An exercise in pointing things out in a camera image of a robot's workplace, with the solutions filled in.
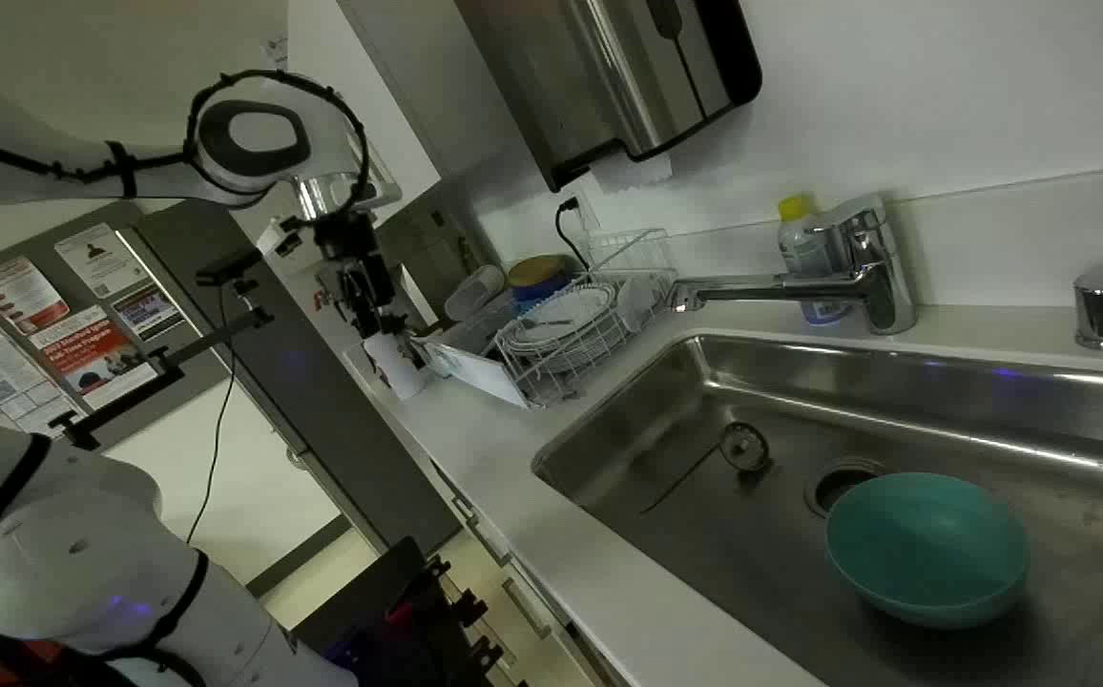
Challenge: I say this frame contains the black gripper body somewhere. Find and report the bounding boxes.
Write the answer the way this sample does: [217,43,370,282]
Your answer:
[315,207,406,334]

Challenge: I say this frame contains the teal bowl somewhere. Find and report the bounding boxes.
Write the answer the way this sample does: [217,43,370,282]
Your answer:
[826,468,1036,633]

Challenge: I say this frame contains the white plate patterned rim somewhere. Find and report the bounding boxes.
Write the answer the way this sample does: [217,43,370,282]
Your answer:
[520,282,628,371]

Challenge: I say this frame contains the large clear plastic container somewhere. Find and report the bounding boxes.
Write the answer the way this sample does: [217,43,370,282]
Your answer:
[438,261,512,329]

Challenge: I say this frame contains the dark grey panel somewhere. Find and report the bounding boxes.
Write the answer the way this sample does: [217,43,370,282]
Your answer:
[127,199,468,552]

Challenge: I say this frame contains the white dish rack tray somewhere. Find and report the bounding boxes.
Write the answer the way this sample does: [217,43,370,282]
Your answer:
[428,338,534,413]

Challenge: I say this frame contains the blue canister yellow lid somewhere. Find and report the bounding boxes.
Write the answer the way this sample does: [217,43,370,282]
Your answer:
[503,250,586,311]

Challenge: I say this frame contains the red white poster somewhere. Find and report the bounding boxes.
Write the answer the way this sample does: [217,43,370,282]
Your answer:
[24,301,160,413]

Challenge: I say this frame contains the stainless paper towel dispenser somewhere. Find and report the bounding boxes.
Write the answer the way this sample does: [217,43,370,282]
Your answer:
[451,0,766,196]

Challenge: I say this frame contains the black sink stopper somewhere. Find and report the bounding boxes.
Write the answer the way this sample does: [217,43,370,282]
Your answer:
[713,418,777,483]

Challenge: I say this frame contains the bottles behind sink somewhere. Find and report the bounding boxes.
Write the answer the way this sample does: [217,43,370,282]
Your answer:
[777,191,861,329]

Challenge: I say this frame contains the stainless steel sink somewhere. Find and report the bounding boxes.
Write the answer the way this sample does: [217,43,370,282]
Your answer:
[532,329,1103,687]

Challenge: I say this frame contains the chrome sink faucet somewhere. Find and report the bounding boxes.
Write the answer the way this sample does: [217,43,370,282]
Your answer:
[674,191,919,338]

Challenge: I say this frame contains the black power cable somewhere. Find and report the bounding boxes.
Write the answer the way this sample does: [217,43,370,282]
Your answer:
[555,196,595,271]

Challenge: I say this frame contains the black camera stand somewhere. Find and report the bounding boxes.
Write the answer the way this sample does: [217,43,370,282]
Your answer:
[53,243,284,451]

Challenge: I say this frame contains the white wire dish rack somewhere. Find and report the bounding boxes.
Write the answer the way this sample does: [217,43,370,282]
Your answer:
[489,224,683,413]

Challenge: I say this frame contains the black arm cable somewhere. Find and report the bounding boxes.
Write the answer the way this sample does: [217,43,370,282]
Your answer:
[0,67,378,199]

